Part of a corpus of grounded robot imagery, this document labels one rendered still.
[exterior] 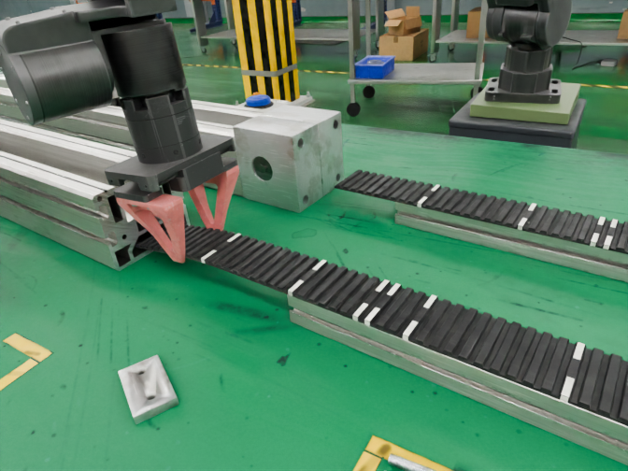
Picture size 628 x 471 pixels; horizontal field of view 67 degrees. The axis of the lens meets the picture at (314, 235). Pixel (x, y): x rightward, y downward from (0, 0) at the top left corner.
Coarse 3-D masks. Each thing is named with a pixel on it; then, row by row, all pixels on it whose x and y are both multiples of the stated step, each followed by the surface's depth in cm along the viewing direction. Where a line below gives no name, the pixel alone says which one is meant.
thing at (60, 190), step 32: (0, 128) 67; (32, 128) 66; (0, 160) 55; (32, 160) 66; (64, 160) 60; (96, 160) 55; (0, 192) 58; (32, 192) 52; (64, 192) 47; (96, 192) 45; (32, 224) 56; (64, 224) 51; (96, 224) 46; (128, 224) 48; (160, 224) 55; (96, 256) 50; (128, 256) 49
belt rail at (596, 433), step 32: (320, 320) 38; (352, 320) 35; (384, 352) 35; (416, 352) 33; (448, 384) 32; (480, 384) 32; (512, 384) 29; (512, 416) 30; (544, 416) 29; (576, 416) 28; (608, 448) 27
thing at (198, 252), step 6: (222, 234) 47; (228, 234) 47; (234, 234) 47; (210, 240) 46; (216, 240) 46; (222, 240) 46; (198, 246) 45; (204, 246) 45; (210, 246) 45; (216, 246) 45; (192, 252) 44; (198, 252) 44; (204, 252) 44; (192, 258) 44; (198, 258) 44
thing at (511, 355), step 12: (516, 324) 33; (504, 336) 32; (516, 336) 32; (528, 336) 32; (504, 348) 31; (516, 348) 31; (528, 348) 31; (492, 360) 30; (504, 360) 30; (516, 360) 30; (492, 372) 30; (504, 372) 30; (516, 372) 29
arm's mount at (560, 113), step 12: (564, 84) 86; (576, 84) 86; (480, 96) 85; (564, 96) 82; (576, 96) 81; (480, 108) 82; (492, 108) 81; (504, 108) 80; (516, 108) 79; (528, 108) 79; (540, 108) 78; (552, 108) 78; (564, 108) 77; (516, 120) 80; (528, 120) 79; (540, 120) 78; (552, 120) 77; (564, 120) 76
